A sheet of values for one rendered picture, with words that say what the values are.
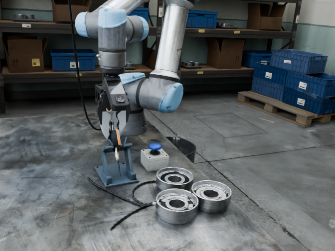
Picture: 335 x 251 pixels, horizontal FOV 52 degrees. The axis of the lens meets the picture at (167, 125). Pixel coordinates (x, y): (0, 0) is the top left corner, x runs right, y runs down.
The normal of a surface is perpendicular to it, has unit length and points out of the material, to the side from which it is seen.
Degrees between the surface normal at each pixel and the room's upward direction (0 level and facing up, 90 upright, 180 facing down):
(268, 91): 91
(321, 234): 0
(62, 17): 83
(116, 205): 0
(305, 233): 0
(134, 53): 90
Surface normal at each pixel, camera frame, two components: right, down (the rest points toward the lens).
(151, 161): 0.39, 0.33
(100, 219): 0.06, -0.94
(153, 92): -0.38, -0.03
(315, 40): -0.92, 0.07
